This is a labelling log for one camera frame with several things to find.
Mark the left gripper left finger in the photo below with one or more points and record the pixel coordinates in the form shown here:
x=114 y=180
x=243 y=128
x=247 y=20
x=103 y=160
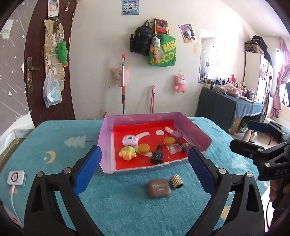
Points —
x=42 y=214

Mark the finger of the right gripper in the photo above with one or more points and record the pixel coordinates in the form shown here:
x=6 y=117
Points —
x=251 y=151
x=276 y=131

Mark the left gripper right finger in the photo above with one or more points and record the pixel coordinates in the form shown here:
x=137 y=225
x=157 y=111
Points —
x=245 y=216

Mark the glitter dark red bottle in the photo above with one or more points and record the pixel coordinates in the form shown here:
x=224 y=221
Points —
x=184 y=145

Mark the pink nail polish bottle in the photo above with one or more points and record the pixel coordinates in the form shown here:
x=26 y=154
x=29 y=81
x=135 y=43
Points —
x=174 y=134

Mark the gold studded cylinder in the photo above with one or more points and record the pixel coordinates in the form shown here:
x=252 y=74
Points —
x=176 y=181

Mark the clear plastic cup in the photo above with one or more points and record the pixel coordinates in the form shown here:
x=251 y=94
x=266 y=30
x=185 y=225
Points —
x=175 y=148

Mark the orange round lid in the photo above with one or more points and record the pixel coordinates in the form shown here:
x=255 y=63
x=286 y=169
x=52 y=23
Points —
x=169 y=141

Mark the brown compact case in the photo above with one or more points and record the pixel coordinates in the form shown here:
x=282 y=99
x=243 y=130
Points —
x=158 y=188

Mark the black nail polish bottle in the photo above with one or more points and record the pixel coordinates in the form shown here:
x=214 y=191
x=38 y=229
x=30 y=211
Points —
x=157 y=157

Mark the green yellow toy figure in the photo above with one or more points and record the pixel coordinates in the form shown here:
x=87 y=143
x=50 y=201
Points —
x=128 y=153

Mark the orange round sponge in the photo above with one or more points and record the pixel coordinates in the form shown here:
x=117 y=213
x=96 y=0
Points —
x=143 y=149

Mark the pink round tape dispenser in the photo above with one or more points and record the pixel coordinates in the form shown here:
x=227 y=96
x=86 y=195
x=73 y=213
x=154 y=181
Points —
x=130 y=140

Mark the person's right hand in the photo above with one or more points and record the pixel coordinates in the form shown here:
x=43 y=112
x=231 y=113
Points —
x=274 y=188

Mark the dark covered side table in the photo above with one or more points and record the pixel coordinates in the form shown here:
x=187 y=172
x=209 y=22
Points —
x=223 y=110

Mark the white power bank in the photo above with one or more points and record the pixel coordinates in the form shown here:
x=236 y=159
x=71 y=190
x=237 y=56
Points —
x=16 y=178

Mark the pink curtain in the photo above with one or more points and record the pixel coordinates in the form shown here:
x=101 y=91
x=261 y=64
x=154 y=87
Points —
x=282 y=78

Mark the white wardrobe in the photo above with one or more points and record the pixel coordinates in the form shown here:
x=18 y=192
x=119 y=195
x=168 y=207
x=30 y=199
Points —
x=257 y=76

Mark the teal star blanket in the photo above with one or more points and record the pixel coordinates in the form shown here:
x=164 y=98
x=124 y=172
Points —
x=118 y=203

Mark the pink fox plush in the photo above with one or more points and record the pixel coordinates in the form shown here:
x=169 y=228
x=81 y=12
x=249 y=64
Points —
x=180 y=83

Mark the pink hanger rods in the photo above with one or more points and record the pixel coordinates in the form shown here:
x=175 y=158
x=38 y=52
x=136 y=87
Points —
x=151 y=110

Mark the purple cardboard box tray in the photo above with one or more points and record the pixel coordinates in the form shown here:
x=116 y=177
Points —
x=191 y=134

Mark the green tote bag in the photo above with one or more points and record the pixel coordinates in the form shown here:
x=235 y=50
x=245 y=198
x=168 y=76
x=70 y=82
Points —
x=165 y=56

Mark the white plastic bag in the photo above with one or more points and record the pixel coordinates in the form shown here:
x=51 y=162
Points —
x=51 y=90

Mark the black backpack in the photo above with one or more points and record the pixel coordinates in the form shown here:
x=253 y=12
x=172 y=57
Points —
x=140 y=40

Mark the beige hanging organizer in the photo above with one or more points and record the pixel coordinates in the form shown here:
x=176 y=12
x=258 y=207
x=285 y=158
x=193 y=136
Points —
x=51 y=40

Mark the green dinosaur plush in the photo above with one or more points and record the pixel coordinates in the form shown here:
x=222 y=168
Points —
x=62 y=52

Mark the dark brown door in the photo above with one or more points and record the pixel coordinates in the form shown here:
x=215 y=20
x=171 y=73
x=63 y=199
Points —
x=61 y=12

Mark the photo on wall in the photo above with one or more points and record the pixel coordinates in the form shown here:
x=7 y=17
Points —
x=187 y=33

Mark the orange silver mop handle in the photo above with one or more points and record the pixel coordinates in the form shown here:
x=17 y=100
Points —
x=123 y=82

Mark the white dog plush keychain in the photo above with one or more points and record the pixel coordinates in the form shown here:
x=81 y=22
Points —
x=155 y=42

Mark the brass door handle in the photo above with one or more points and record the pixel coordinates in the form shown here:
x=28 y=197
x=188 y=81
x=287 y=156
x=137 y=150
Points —
x=30 y=70

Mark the blue poster on wall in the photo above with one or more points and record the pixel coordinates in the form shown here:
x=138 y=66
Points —
x=130 y=7

